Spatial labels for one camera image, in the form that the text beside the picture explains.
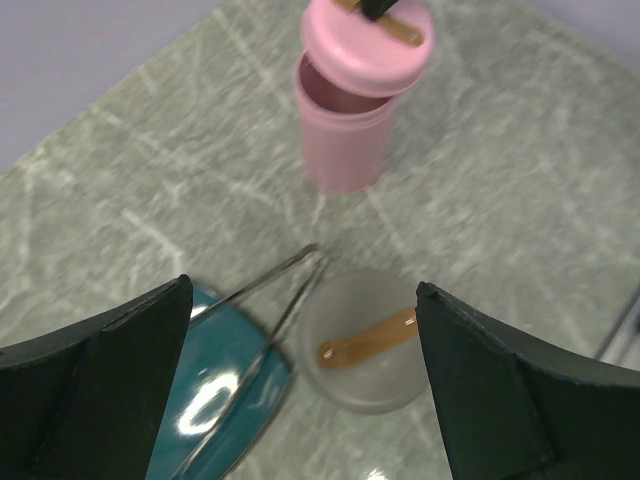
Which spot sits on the grey round lid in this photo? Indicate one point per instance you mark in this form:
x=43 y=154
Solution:
x=357 y=345

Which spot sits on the aluminium frame rail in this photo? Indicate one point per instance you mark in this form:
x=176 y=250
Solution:
x=621 y=346

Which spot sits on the pink round lid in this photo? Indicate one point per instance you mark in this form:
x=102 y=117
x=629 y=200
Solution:
x=360 y=56

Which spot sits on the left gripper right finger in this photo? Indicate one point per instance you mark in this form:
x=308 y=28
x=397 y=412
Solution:
x=512 y=406

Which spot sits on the pink cylindrical container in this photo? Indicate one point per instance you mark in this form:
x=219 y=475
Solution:
x=344 y=136

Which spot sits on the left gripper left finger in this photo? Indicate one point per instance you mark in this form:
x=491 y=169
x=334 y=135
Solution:
x=86 y=401

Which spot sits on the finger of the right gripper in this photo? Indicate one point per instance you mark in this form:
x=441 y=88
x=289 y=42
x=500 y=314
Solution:
x=375 y=9

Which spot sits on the teal square plate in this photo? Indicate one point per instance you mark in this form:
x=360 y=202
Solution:
x=215 y=356

